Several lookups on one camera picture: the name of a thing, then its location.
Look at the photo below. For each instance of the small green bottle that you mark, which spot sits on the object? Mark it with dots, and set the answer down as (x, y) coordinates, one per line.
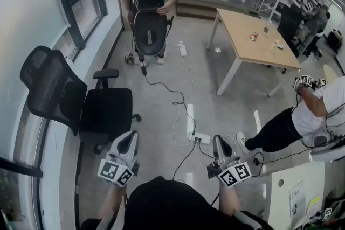
(266, 30)

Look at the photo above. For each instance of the light wooden table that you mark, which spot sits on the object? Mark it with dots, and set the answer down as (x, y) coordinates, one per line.
(242, 48)

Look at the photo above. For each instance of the black mesh office chair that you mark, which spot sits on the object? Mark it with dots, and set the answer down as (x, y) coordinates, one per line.
(107, 107)

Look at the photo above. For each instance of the red white can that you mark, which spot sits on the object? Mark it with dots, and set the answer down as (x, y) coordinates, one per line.
(253, 36)

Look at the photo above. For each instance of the white power strip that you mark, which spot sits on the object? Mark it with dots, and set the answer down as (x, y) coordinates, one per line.
(199, 138)
(182, 50)

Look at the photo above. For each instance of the printed paper sheet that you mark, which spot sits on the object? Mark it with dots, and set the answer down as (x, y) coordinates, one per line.
(297, 199)

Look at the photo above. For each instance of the large frosted glass pane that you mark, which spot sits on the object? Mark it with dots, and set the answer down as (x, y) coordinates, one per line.
(27, 21)

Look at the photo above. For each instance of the person's left forearm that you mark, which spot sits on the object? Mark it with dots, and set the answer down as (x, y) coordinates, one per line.
(110, 202)

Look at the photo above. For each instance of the black box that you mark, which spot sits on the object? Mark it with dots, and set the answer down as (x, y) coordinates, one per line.
(334, 41)

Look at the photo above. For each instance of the white packets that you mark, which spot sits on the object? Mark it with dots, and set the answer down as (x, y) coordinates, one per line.
(277, 47)

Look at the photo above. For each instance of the person's black white-striped clothing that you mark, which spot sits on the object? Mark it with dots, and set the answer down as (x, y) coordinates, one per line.
(167, 204)

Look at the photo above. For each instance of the small black adapter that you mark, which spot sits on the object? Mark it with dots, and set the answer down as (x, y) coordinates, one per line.
(256, 161)

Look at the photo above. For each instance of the person's right forearm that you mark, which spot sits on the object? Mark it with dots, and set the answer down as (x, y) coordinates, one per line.
(229, 199)

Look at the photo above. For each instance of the white desk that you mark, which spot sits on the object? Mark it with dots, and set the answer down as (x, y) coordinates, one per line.
(280, 204)

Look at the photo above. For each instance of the wooden platform step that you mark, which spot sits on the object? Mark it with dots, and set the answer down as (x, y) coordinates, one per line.
(194, 9)

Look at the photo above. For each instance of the round white floor disc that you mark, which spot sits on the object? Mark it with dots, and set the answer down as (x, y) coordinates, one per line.
(217, 49)

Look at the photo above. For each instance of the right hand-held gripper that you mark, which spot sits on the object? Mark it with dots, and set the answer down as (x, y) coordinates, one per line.
(234, 175)

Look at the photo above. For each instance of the black open backpack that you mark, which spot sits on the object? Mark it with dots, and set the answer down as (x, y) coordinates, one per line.
(149, 32)

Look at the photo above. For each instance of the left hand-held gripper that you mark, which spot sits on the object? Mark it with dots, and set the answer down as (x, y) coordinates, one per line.
(110, 171)

